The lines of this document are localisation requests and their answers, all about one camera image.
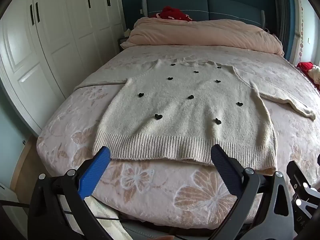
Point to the dark nightstand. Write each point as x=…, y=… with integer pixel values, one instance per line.
x=122, y=43

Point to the pink duvet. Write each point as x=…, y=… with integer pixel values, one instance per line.
x=200, y=35

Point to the cream sweater with black hearts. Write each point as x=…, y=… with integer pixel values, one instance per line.
x=182, y=110

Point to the red cloth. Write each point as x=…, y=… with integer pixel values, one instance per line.
x=175, y=13

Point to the cream plush item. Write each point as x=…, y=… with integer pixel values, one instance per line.
x=315, y=76

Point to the white wardrobe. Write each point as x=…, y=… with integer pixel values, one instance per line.
x=55, y=45

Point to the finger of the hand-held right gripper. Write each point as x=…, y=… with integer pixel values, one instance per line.
x=298, y=177

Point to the cream blanket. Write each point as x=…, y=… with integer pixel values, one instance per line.
x=100, y=215

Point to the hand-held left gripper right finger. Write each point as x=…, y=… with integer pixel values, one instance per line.
x=225, y=172

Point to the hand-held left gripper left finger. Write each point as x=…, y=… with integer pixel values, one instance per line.
x=95, y=172

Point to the grey curtain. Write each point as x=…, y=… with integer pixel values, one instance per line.
x=282, y=12

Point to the blue padded headboard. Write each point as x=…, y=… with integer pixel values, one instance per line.
x=225, y=7

